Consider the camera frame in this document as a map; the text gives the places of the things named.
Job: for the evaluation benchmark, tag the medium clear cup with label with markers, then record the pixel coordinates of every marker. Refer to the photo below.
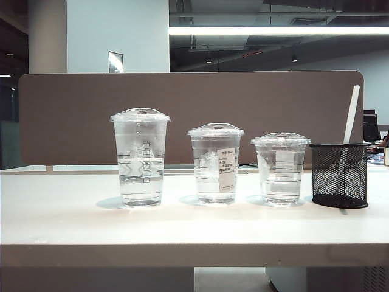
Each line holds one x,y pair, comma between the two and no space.
215,167

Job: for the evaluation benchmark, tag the white plastic straw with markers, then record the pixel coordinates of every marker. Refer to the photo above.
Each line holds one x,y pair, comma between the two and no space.
351,115

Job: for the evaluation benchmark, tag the black mesh pen holder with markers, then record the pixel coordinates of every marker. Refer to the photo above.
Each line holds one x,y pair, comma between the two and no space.
339,176

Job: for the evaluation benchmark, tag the brown cardboard box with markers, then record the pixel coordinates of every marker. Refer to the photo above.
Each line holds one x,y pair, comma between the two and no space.
386,155

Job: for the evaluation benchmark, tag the seated person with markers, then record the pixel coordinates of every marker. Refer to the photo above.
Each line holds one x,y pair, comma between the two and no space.
383,143

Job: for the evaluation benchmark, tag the computer monitor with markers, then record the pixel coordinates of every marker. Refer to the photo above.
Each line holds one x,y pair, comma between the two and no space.
370,124

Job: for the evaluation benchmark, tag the brown fabric desk divider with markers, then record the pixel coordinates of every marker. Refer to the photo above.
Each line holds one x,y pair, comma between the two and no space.
91,121

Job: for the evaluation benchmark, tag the long white ceiling light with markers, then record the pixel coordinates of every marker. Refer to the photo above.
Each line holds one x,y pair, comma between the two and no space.
273,30

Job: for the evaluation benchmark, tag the framed wall sign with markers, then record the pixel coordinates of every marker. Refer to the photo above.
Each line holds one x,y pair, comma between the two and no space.
115,62

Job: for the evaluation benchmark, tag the large clear plastic cup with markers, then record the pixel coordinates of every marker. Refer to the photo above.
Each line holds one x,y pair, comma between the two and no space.
139,158

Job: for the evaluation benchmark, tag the white square pillar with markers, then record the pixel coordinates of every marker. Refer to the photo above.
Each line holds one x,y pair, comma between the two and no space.
47,36

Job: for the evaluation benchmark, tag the small clear plastic cup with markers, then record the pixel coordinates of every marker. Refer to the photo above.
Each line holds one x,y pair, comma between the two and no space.
281,173

